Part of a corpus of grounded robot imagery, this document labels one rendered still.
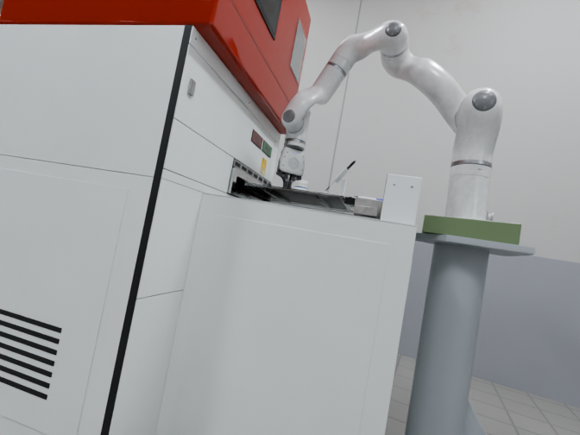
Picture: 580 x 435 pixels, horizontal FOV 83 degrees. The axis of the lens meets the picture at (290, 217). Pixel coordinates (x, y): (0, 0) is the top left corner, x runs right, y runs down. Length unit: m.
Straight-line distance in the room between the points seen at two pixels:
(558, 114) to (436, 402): 2.35
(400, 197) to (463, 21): 2.53
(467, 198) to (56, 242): 1.19
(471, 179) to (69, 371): 1.24
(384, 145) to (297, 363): 2.26
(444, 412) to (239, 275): 0.72
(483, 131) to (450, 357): 0.69
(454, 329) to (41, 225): 1.20
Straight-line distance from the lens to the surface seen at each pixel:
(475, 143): 1.21
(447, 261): 1.13
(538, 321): 2.84
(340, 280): 0.90
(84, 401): 1.05
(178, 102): 0.92
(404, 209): 0.97
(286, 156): 1.28
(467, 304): 1.14
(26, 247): 1.15
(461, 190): 1.17
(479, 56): 3.20
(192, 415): 1.13
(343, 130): 3.05
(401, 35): 1.32
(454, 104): 1.34
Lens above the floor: 0.73
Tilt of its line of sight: 3 degrees up
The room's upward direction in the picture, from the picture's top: 10 degrees clockwise
